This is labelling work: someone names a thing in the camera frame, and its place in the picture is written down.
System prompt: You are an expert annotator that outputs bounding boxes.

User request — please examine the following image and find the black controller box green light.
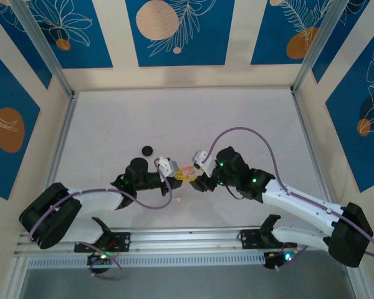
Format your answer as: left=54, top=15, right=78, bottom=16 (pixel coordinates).
left=86, top=251, right=113, bottom=275
left=262, top=250, right=296, bottom=272

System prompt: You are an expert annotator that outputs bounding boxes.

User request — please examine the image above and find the aluminium lower frame bar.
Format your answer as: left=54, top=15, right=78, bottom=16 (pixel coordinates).
left=2, top=254, right=31, bottom=299
left=341, top=249, right=374, bottom=299

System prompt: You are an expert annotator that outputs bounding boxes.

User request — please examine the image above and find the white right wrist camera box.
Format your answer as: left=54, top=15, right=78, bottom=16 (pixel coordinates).
left=191, top=149, right=215, bottom=176

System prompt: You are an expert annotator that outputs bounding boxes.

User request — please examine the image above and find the slotted grey cable duct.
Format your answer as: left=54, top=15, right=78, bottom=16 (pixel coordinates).
left=27, top=254, right=266, bottom=269

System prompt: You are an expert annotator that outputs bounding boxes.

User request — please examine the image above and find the thin black wire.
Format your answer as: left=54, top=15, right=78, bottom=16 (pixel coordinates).
left=227, top=183, right=247, bottom=201

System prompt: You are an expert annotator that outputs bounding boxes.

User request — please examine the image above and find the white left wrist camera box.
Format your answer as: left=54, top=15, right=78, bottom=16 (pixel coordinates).
left=156, top=155, right=180, bottom=176

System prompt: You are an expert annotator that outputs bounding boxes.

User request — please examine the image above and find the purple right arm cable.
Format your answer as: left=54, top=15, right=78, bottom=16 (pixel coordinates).
left=205, top=126, right=374, bottom=260

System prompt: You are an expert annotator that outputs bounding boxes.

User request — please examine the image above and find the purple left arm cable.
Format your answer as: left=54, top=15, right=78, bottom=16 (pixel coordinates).
left=29, top=157, right=173, bottom=280

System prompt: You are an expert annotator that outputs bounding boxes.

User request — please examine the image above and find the aluminium cross rail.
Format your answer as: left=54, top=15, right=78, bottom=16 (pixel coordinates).
left=14, top=225, right=360, bottom=256

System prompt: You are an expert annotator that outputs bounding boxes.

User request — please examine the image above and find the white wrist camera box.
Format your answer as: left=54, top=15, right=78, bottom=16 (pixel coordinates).
left=191, top=149, right=215, bottom=176
left=156, top=155, right=180, bottom=176

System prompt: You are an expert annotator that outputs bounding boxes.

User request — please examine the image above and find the aluminium side rail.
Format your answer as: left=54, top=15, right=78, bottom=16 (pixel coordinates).
left=33, top=92, right=79, bottom=231
left=290, top=88, right=342, bottom=225

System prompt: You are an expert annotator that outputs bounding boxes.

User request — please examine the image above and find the aluminium frame post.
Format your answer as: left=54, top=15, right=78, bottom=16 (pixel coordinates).
left=291, top=0, right=353, bottom=93
left=9, top=0, right=75, bottom=98

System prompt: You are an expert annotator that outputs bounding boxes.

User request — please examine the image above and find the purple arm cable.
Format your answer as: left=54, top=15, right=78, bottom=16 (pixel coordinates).
left=205, top=126, right=374, bottom=260
left=29, top=157, right=173, bottom=280

